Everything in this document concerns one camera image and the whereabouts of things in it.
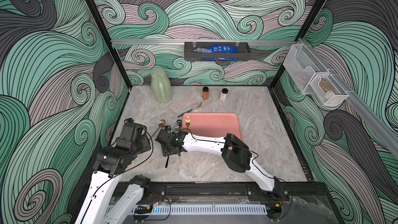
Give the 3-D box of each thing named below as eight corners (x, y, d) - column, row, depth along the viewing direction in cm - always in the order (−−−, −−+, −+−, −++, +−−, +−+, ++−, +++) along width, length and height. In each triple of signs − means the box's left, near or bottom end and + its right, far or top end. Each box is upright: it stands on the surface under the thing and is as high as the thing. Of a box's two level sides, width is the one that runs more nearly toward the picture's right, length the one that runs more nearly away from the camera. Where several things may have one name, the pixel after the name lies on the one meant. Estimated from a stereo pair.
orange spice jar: (202, 100, 113) (203, 91, 106) (202, 94, 117) (202, 86, 110) (208, 100, 113) (209, 91, 106) (207, 94, 117) (208, 86, 110)
